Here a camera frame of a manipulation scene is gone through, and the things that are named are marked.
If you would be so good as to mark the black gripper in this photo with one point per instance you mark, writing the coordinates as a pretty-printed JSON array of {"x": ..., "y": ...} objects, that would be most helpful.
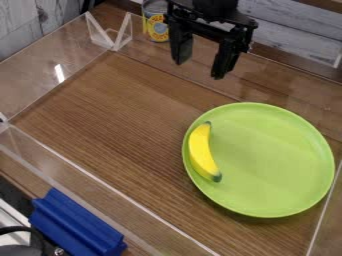
[{"x": 213, "y": 11}]

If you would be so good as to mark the yellow toy banana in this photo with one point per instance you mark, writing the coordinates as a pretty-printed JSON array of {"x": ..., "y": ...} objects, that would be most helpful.
[{"x": 201, "y": 155}]

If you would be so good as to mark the green round plate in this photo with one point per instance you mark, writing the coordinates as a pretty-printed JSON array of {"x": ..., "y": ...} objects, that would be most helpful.
[{"x": 273, "y": 156}]

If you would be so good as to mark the yellow pineapple can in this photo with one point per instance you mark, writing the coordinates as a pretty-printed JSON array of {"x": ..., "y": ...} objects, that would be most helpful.
[{"x": 153, "y": 14}]

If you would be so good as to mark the blue plastic block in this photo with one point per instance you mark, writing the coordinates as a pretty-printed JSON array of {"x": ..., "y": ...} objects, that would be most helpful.
[{"x": 74, "y": 228}]

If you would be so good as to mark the clear acrylic corner bracket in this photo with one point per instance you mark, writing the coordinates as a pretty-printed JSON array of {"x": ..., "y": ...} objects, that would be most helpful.
[{"x": 110, "y": 38}]

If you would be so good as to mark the clear acrylic front wall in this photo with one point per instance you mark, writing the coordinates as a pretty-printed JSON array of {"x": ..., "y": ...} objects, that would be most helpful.
[{"x": 38, "y": 169}]

